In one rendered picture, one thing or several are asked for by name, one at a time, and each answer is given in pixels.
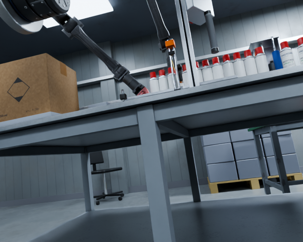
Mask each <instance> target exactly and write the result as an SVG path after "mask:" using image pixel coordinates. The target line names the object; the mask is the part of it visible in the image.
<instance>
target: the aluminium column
mask: <svg viewBox="0 0 303 242"><path fill-rule="evenodd" d="M175 4H176V10H177V17H178V23H179V29H180V34H181V40H182V46H183V52H184V58H185V64H186V69H187V75H188V81H189V87H195V86H199V85H200V84H199V78H198V73H197V67H196V62H195V56H194V51H193V45H192V40H191V34H190V29H189V22H188V16H187V11H186V5H185V0H175Z"/></svg>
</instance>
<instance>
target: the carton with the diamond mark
mask: <svg viewBox="0 0 303 242"><path fill-rule="evenodd" d="M74 111H79V102H78V91H77V80H76V71H74V70H72V69H71V68H69V67H68V66H66V65H65V64H64V63H62V62H61V61H58V60H57V59H55V58H54V57H52V56H51V55H49V54H47V53H44V54H40V55H36V56H32V57H28V58H24V59H20V60H15V61H11V62H7V63H3V64H0V122H3V121H9V120H14V119H18V118H23V117H28V116H32V115H37V114H41V113H46V112H55V113H60V114H65V113H69V112H74Z"/></svg>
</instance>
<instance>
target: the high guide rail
mask: <svg viewBox="0 0 303 242"><path fill-rule="evenodd" d="M234 78H238V75H233V76H228V77H224V78H219V79H214V80H210V81H205V82H200V83H199V84H200V85H206V84H210V83H215V82H220V81H224V80H229V79H234ZM180 88H181V89H185V88H189V85H185V86H181V87H180ZM171 91H174V88H171V89H167V90H162V91H157V92H152V93H147V94H143V95H138V96H134V97H128V100H132V99H136V98H141V97H148V96H152V95H157V94H162V93H166V92H171ZM125 101H127V100H125ZM118 102H122V100H120V99H119V100H114V101H109V102H108V103H111V104H113V103H118ZM83 109H88V106H86V107H81V108H79V110H83Z"/></svg>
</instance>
